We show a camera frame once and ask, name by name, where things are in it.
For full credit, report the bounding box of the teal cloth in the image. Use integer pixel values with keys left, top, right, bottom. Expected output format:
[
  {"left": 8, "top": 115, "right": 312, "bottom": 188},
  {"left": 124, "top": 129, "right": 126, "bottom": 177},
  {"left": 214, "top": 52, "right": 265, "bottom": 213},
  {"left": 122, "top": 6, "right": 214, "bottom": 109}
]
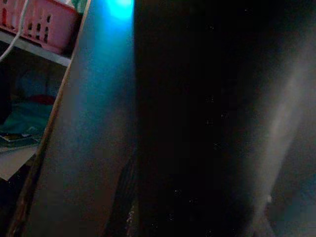
[{"left": 0, "top": 100, "right": 54, "bottom": 139}]

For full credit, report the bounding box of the white cable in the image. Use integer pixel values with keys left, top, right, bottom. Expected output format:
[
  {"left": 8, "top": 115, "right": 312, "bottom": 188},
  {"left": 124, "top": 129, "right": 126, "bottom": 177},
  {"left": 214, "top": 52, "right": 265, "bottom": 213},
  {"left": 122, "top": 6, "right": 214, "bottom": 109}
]
[{"left": 0, "top": 0, "right": 30, "bottom": 61}]

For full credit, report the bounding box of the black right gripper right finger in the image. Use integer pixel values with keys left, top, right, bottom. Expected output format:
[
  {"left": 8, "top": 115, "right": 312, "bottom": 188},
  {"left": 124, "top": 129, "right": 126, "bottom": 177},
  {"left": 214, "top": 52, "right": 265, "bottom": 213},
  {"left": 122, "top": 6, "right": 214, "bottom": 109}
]
[{"left": 243, "top": 29, "right": 316, "bottom": 237}]

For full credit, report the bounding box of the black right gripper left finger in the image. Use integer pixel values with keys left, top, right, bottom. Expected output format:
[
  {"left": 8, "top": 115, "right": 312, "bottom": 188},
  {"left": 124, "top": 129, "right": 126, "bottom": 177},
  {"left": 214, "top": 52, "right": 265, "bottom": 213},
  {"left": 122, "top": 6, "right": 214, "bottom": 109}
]
[{"left": 105, "top": 158, "right": 137, "bottom": 237}]

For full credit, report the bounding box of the red cloth item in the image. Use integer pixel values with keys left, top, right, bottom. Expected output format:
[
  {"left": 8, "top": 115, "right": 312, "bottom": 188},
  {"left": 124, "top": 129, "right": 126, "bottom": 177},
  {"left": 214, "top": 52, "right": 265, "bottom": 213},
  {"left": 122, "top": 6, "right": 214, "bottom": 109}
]
[{"left": 29, "top": 94, "right": 55, "bottom": 105}]

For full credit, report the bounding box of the pink plastic basket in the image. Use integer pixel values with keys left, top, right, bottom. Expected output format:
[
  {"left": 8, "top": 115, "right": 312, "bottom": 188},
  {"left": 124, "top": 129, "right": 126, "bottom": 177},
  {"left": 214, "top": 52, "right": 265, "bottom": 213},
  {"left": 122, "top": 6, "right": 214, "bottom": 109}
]
[{"left": 0, "top": 0, "right": 81, "bottom": 55}]

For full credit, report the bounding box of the stack of papers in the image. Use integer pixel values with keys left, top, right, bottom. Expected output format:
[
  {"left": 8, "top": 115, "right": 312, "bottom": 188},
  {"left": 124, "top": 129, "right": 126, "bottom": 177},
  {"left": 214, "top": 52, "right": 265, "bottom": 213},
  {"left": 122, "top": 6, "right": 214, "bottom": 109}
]
[{"left": 0, "top": 132, "right": 42, "bottom": 154}]

